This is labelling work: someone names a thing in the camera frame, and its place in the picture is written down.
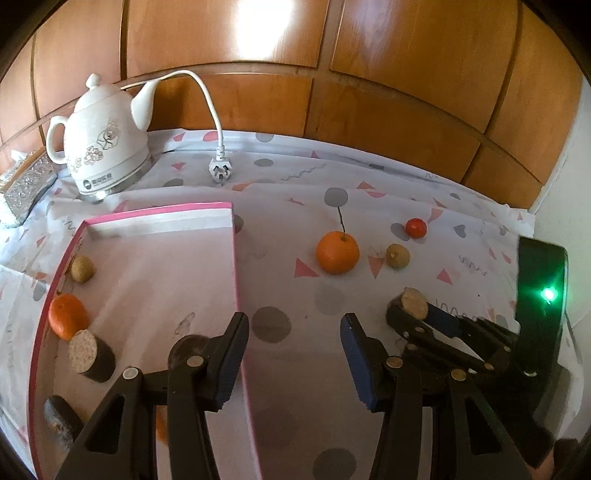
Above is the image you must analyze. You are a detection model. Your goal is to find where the brown kiwi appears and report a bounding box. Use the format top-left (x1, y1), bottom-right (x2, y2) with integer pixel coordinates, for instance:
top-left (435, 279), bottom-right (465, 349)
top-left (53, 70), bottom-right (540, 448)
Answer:
top-left (386, 244), bottom-right (411, 270)
top-left (70, 256), bottom-right (96, 283)

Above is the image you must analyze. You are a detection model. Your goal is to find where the stemless orange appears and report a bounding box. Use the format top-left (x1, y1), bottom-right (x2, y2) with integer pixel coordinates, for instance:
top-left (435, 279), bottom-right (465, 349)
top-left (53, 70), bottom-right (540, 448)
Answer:
top-left (48, 294), bottom-right (89, 337)

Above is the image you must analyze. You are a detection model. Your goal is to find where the white patterned tablecloth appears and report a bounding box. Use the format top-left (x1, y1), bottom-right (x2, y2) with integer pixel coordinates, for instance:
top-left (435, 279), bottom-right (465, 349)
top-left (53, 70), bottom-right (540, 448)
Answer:
top-left (0, 128), bottom-right (536, 480)

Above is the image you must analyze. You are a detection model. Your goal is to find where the white power cord with plug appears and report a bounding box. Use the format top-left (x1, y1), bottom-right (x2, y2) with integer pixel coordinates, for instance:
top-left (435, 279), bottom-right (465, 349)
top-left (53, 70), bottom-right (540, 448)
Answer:
top-left (121, 70), bottom-right (232, 186)

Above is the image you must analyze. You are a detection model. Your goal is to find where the round dark root chunk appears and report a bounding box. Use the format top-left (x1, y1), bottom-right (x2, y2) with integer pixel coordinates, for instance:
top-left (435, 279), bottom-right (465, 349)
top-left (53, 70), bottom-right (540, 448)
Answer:
top-left (44, 395), bottom-right (84, 455)

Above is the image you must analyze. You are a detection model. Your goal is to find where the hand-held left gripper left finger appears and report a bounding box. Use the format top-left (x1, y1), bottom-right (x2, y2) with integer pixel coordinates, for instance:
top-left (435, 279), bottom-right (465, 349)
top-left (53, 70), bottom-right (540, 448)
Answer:
top-left (54, 312), bottom-right (250, 480)

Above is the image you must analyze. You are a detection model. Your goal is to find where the small cut dark root piece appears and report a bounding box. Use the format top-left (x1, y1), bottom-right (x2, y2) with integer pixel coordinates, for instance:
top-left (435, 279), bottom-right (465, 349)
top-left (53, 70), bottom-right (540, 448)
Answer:
top-left (390, 287), bottom-right (428, 321)

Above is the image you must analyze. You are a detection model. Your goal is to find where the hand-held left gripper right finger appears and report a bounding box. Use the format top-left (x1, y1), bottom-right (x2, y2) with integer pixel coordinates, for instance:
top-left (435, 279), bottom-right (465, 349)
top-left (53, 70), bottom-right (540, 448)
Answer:
top-left (340, 313), bottom-right (527, 480)

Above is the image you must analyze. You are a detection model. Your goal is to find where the orange with long stem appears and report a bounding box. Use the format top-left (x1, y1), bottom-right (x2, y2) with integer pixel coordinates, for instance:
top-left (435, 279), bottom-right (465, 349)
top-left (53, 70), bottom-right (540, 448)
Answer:
top-left (316, 206), bottom-right (360, 275)

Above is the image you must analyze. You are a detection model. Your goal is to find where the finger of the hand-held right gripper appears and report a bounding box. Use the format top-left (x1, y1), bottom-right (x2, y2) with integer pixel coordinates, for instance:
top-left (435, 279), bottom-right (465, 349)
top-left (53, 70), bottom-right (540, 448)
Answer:
top-left (425, 302), bottom-right (522, 352)
top-left (387, 307), bottom-right (509, 374)

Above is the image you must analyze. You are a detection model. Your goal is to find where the pink shallow tray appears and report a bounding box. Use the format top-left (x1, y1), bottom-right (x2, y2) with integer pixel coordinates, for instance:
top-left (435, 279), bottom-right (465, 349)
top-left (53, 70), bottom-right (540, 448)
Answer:
top-left (28, 202), bottom-right (264, 480)

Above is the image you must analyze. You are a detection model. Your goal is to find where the silver patterned tissue box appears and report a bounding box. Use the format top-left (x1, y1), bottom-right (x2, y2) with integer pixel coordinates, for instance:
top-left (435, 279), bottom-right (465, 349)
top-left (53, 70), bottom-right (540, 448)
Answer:
top-left (0, 150), bottom-right (58, 227)

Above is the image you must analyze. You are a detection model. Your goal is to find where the white ceramic electric kettle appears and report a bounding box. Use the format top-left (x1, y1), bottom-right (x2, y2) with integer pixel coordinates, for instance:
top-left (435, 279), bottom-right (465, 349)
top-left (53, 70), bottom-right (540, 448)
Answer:
top-left (46, 73), bottom-right (155, 204)

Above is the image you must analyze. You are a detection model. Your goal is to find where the large cut dark root piece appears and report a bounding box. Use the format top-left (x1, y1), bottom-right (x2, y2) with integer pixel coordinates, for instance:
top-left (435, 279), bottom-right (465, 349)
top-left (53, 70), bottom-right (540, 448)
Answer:
top-left (68, 329), bottom-right (116, 383)

